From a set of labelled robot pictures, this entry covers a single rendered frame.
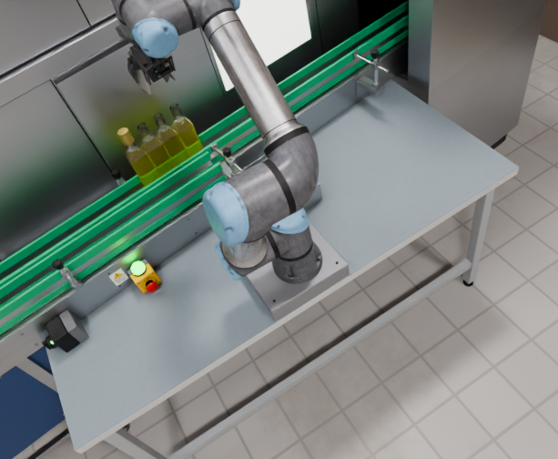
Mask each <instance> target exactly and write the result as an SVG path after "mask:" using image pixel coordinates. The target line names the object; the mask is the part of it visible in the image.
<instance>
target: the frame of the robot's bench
mask: <svg viewBox="0 0 558 459"><path fill-rule="evenodd" d="M494 191H495V189H493V190H491V191H490V192H488V193H487V194H485V195H484V196H482V197H480V198H479V199H477V200H476V204H475V210H474V214H473V220H472V229H471V235H470V239H469V245H468V250H467V255H466V259H465V260H463V261H462V262H460V263H459V264H457V265H456V266H454V267H453V268H451V269H450V270H448V271H446V272H445V273H443V274H442V275H441V276H440V277H438V278H437V279H435V280H433V281H432V282H430V283H429V284H427V285H426V286H424V287H423V288H421V289H420V290H418V291H416V292H415V293H413V294H412V295H411V296H410V297H408V298H407V299H405V300H404V301H402V302H400V303H399V304H397V305H396V306H394V307H393V308H391V309H390V310H388V311H386V312H385V313H383V314H382V315H381V316H380V317H378V318H377V319H375V320H374V321H372V322H370V323H369V324H367V325H366V326H364V327H363V328H361V329H360V330H358V331H356V332H355V333H353V334H352V335H351V336H350V337H348V338H347V339H345V340H344V341H342V342H340V343H339V344H337V345H336V346H334V347H333V348H331V349H330V350H328V351H327V352H325V353H323V354H322V355H321V356H319V357H318V358H316V359H315V360H313V361H312V362H310V363H308V364H307V365H305V366H304V367H302V368H301V369H299V370H298V371H296V372H294V373H293V374H292V375H291V376H289V377H288V378H286V379H285V380H283V381H282V382H280V383H278V384H277V385H275V386H274V387H272V388H271V389H269V390H268V391H266V392H265V393H263V394H262V395H261V396H259V397H258V398H256V399H255V400H253V401H252V402H250V403H248V404H247V405H245V406H244V407H242V408H241V409H239V410H238V411H236V412H235V413H233V414H232V415H231V416H229V417H228V418H226V419H225V420H223V421H222V422H220V423H218V424H217V425H215V426H214V427H212V428H211V429H209V430H208V431H206V432H205V433H203V434H202V435H200V436H199V437H198V438H196V439H195V440H193V441H192V442H190V443H189V444H187V445H185V446H184V447H182V448H181V449H179V450H178V451H176V452H175V453H173V454H172V455H170V456H169V457H168V458H166V457H165V456H164V455H162V454H160V453H159V452H157V451H156V450H154V449H153V448H151V447H149V446H148V445H146V444H144V443H143V442H141V441H140V440H138V439H137V438H136V437H135V436H133V435H132V434H130V433H128V432H127V431H125V430H124V429H122V428H120V429H119V430H117V431H116V432H114V433H112V434H110V435H109V436H108V437H107V438H105V439H104V441H106V442H107V443H109V444H112V445H113V446H115V447H116V448H118V449H119V450H121V451H123V452H124V453H126V454H129V455H130V456H132V457H134V458H136V459H187V458H189V457H190V456H191V455H192V454H194V453H196V452H197V451H199V450H200V449H202V448H203V447H205V446H206V445H207V444H209V443H211V442H212V441H214V440H215V439H217V438H218V437H220V436H221V435H222V434H224V433H225V432H227V431H228V430H230V429H231V428H233V427H234V426H236V425H237V424H239V423H241V422H242V421H244V420H245V419H247V418H248V417H250V416H251V415H252V414H253V413H255V412H257V411H258V410H260V409H261V408H263V407H264V406H266V405H267V404H269V403H270V402H272V401H273V400H275V399H276V398H278V397H279V396H281V395H282V394H283V393H285V392H286V391H288V390H289V389H291V388H292V387H294V386H295V385H297V384H298V383H300V382H302V381H303V380H305V379H306V378H308V377H309V376H311V375H312V374H313V373H315V372H316V371H318V370H319V369H321V368H322V367H324V366H325V365H327V364H328V363H330V362H332V361H333V360H335V359H336V358H337V357H339V356H340V355H342V354H343V353H344V352H346V351H347V350H349V349H350V348H352V347H353V346H355V345H356V344H358V343H359V342H361V341H363V340H364V339H366V338H367V337H369V336H370V335H372V334H373V333H374V332H376V331H377V330H379V329H380V328H382V327H383V326H385V325H386V324H388V323H389V322H391V321H393V320H394V319H396V318H397V317H399V316H400V315H401V314H403V313H404V312H405V311H407V310H408V309H410V308H411V307H413V306H414V305H416V304H417V303H419V302H420V301H422V300H424V299H425V298H427V297H428V296H430V295H431V294H433V293H434V292H435V291H437V290H438V289H440V288H441V287H443V286H444V285H446V284H447V283H449V282H450V281H452V280H454V279H455V278H457V277H458V276H460V275H461V274H463V276H462V278H463V284H464V285H465V286H467V287H470V286H472V285H473V281H475V279H476V274H477V270H478V266H479V261H480V257H481V253H482V245H483V241H484V237H485V232H486V229H487V224H488V219H489V216H490V211H491V207H492V200H493V195H494Z"/></svg>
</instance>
